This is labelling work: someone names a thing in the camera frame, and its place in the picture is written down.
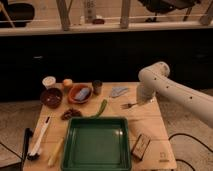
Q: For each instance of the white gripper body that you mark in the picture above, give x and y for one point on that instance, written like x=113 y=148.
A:
x=144 y=94

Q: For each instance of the silver metal fork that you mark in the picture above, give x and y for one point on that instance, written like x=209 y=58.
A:
x=128 y=105

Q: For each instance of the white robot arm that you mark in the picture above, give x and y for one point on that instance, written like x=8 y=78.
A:
x=154 y=79

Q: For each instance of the green square tray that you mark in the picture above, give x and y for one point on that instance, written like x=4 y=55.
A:
x=97 y=144

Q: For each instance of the grey folded cloth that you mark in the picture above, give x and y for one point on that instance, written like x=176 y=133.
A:
x=118 y=91

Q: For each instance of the dark metal cup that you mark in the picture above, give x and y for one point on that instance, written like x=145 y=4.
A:
x=97 y=87

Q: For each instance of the brown rectangular box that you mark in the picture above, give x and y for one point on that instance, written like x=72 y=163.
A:
x=140 y=146

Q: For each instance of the blue sponge block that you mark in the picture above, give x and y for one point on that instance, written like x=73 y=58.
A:
x=81 y=95

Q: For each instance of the orange clay bowl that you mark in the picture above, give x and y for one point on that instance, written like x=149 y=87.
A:
x=74 y=90

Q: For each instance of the brown dried food pile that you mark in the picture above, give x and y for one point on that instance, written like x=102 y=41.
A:
x=71 y=113

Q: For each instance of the small orange fruit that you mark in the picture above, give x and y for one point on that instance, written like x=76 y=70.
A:
x=67 y=84

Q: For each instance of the black office chair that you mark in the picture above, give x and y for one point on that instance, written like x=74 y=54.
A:
x=166 y=6

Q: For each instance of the dark brown bowl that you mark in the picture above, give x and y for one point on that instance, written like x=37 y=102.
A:
x=51 y=97

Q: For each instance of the white lidded cup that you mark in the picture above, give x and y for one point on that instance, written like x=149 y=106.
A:
x=49 y=82

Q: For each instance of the pale yellow stick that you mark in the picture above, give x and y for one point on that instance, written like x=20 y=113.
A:
x=55 y=153

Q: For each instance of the black tongs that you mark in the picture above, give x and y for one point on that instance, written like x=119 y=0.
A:
x=27 y=135

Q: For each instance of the black left chair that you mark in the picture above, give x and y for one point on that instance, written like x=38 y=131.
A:
x=20 y=13

